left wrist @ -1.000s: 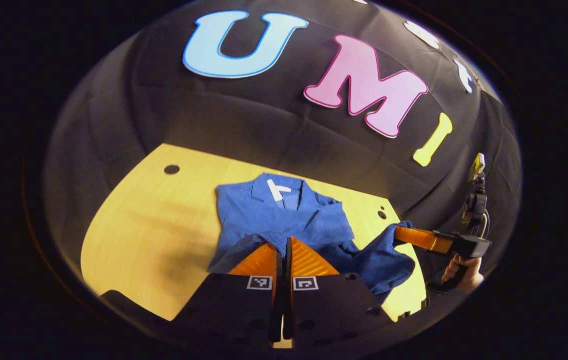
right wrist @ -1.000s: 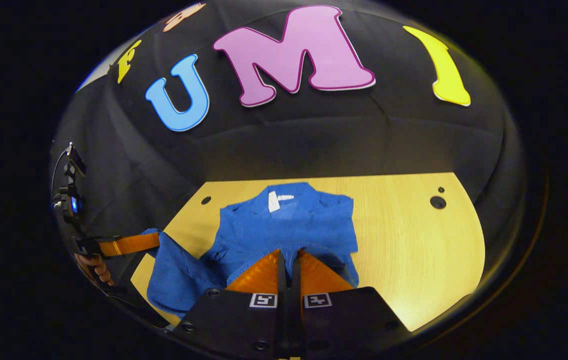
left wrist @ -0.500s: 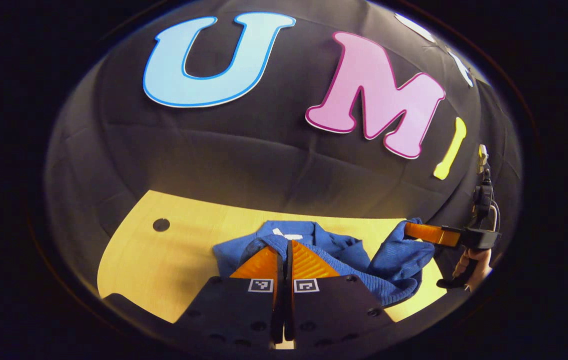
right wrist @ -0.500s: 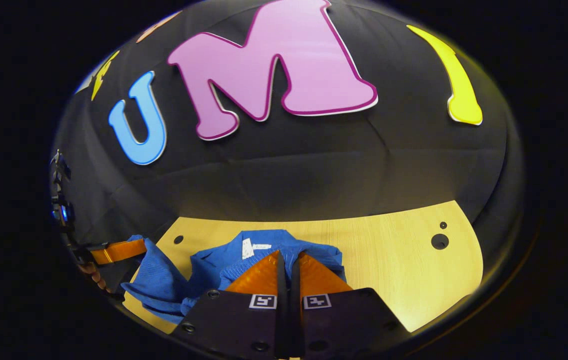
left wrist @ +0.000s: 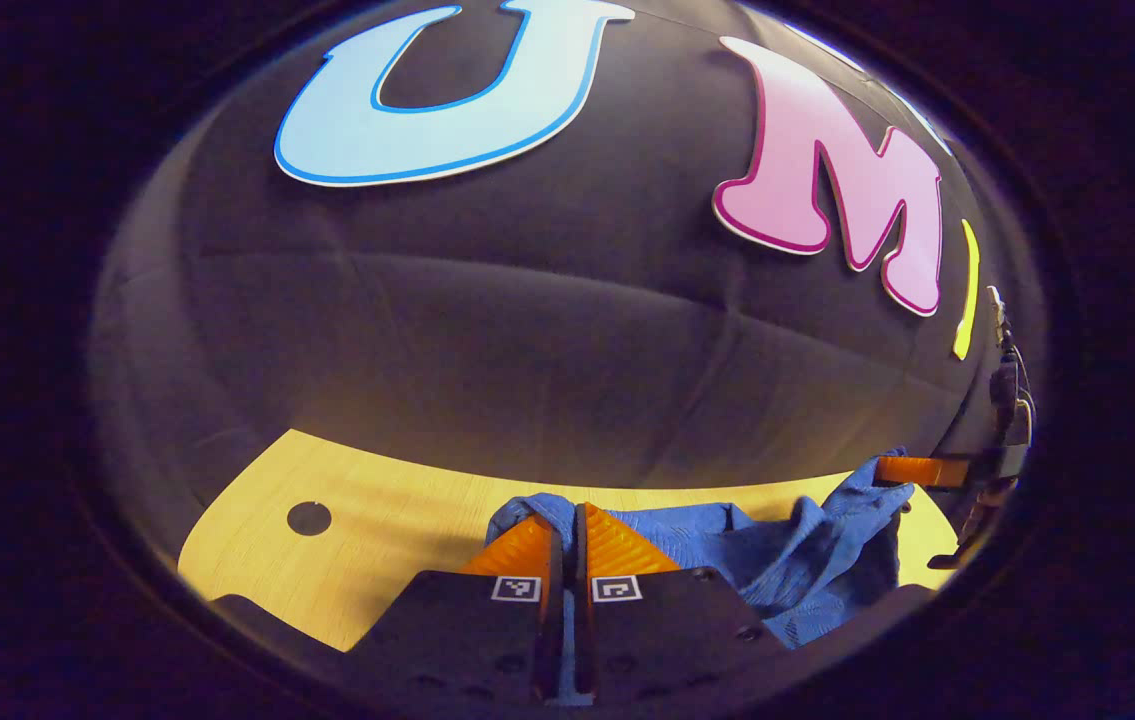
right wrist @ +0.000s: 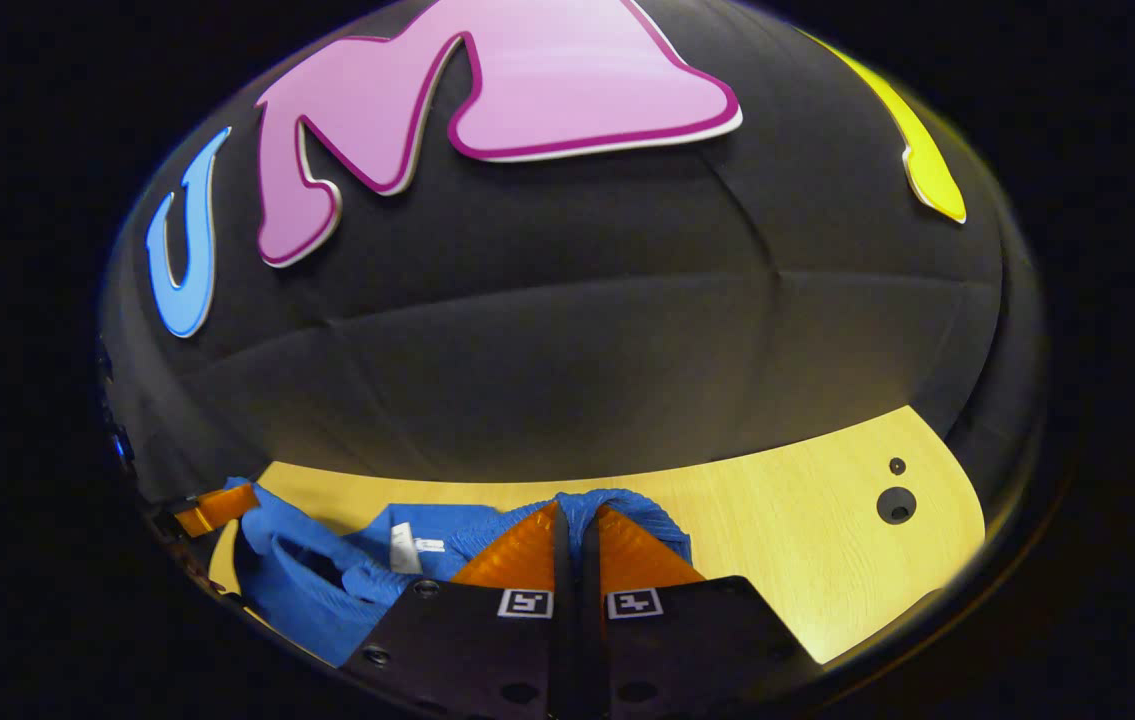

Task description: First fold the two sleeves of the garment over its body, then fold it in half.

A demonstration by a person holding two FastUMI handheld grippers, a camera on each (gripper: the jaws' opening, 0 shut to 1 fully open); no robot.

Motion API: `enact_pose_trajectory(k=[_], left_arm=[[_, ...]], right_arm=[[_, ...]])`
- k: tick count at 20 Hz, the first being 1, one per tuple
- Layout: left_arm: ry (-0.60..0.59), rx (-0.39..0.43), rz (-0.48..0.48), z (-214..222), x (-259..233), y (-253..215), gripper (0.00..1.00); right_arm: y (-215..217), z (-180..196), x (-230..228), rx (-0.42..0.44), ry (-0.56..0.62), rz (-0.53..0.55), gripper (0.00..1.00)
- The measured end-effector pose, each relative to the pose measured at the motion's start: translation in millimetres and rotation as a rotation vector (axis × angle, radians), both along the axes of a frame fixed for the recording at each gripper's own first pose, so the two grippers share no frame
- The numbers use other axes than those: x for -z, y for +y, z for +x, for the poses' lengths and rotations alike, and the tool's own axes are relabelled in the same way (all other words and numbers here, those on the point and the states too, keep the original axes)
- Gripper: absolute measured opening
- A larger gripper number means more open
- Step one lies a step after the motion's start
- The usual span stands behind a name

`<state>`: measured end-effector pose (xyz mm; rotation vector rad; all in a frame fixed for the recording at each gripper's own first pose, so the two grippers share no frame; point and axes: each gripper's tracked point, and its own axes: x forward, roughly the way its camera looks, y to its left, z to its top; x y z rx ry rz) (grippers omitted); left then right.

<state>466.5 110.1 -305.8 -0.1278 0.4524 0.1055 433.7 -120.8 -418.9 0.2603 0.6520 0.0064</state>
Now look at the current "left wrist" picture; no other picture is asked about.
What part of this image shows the blue jacket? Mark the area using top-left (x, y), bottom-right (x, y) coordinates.
top-left (484, 447), bottom-right (920, 706)

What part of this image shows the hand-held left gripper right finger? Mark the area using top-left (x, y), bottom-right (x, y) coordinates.
top-left (574, 503), bottom-right (790, 703)

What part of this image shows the black backdrop cloth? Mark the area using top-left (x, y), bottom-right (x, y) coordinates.
top-left (87, 0), bottom-right (1038, 566)

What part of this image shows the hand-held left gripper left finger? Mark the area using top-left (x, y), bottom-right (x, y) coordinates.
top-left (345, 515), bottom-right (566, 703)

